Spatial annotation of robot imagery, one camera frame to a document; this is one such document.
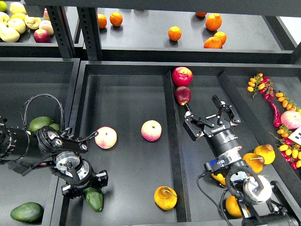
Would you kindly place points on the peach on shelf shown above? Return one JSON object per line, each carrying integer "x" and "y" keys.
{"x": 47, "y": 26}

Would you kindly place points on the pink apple centre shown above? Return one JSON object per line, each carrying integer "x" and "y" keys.
{"x": 151, "y": 130}

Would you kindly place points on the lower cherry tomato bunch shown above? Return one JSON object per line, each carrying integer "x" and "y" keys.
{"x": 289, "y": 149}

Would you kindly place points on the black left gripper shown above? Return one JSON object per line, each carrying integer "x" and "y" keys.
{"x": 81, "y": 178}

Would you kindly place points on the yellow lemon on shelf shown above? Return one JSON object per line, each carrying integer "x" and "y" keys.
{"x": 19, "y": 16}

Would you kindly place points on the bright red apple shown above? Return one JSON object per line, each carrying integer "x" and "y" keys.
{"x": 182, "y": 76}

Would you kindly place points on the upper cherry tomato bunch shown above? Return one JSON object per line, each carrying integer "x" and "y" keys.
{"x": 261, "y": 84}

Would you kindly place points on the pale yellow apple middle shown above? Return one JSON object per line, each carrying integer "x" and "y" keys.
{"x": 17, "y": 24}

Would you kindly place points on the middle orange tomato bunch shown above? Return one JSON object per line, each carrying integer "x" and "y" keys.
{"x": 287, "y": 103}

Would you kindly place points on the pink apple left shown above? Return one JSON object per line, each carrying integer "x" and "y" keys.
{"x": 106, "y": 138}

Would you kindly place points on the black shelf upright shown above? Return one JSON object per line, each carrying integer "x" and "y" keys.
{"x": 88, "y": 22}
{"x": 58, "y": 19}

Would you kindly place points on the black shelf upright left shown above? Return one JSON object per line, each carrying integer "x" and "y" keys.
{"x": 58, "y": 19}

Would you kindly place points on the red apple on shelf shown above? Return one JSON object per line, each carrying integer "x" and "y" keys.
{"x": 41, "y": 36}

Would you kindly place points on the white label card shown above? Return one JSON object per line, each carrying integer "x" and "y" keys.
{"x": 296, "y": 136}

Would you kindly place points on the orange at shelf back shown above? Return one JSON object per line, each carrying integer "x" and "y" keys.
{"x": 201, "y": 14}

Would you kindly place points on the black middle tray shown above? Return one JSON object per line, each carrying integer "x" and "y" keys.
{"x": 126, "y": 95}

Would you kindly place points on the red chili pepper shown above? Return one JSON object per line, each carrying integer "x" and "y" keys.
{"x": 276, "y": 114}

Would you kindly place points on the large orange on shelf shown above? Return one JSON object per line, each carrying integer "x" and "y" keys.
{"x": 213, "y": 22}

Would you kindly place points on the pink apple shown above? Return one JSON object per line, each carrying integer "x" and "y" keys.
{"x": 151, "y": 130}
{"x": 106, "y": 138}

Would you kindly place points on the yellow pear with brown stem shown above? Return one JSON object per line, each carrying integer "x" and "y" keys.
{"x": 255, "y": 161}

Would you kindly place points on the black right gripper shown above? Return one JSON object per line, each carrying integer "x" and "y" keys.
{"x": 217, "y": 129}

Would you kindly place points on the cherry tomato bunch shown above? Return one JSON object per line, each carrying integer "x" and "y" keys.
{"x": 289, "y": 149}
{"x": 261, "y": 84}

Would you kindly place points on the yellow pear bottom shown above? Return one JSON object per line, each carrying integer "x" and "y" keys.
{"x": 232, "y": 207}

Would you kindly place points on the black tray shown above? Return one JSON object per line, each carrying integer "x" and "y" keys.
{"x": 126, "y": 95}
{"x": 50, "y": 82}

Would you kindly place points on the dark red apple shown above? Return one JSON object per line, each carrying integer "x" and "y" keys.
{"x": 182, "y": 95}

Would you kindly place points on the green avocado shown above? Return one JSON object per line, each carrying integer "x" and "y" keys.
{"x": 94, "y": 198}

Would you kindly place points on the pale yellow apple front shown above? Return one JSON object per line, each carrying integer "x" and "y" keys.
{"x": 9, "y": 34}

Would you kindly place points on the pink apple right tray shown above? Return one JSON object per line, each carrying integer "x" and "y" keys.
{"x": 291, "y": 119}

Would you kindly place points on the avocado right of pile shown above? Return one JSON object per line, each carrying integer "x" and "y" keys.
{"x": 55, "y": 126}

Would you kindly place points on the orange on shelf centre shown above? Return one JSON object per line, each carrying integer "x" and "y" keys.
{"x": 174, "y": 33}

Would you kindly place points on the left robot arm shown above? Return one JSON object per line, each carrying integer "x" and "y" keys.
{"x": 59, "y": 151}

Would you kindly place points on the avocado bottom left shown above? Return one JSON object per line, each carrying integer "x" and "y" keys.
{"x": 30, "y": 212}

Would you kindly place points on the black left tray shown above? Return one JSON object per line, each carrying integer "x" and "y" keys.
{"x": 50, "y": 82}

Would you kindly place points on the orange on shelf front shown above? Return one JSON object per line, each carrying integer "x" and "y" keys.
{"x": 213, "y": 42}

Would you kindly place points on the black shelf upright right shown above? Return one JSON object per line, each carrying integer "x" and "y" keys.
{"x": 88, "y": 22}

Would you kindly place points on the yellow pear under gripper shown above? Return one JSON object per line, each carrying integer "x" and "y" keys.
{"x": 220, "y": 178}

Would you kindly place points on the pale yellow apple with stem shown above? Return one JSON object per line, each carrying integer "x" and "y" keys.
{"x": 32, "y": 22}

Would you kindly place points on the orange behind front orange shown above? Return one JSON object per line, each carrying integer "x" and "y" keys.
{"x": 222, "y": 36}

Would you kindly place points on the orange on shelf left edge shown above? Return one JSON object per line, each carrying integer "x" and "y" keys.
{"x": 102, "y": 21}

